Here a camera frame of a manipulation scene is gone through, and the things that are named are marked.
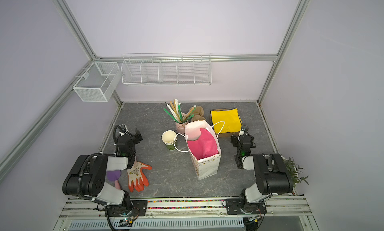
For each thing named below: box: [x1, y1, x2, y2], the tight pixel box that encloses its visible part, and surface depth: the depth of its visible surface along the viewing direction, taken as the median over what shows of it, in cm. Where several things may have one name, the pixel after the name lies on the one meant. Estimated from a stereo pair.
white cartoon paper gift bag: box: [184, 120, 222, 181], surface depth 77 cm
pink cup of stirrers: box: [163, 98, 197, 134], surface depth 98 cm
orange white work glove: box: [127, 157, 153, 193], surface depth 84 cm
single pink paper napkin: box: [187, 128, 219, 160], surface depth 79 cm
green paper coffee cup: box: [161, 130, 177, 151], surface depth 90 cm
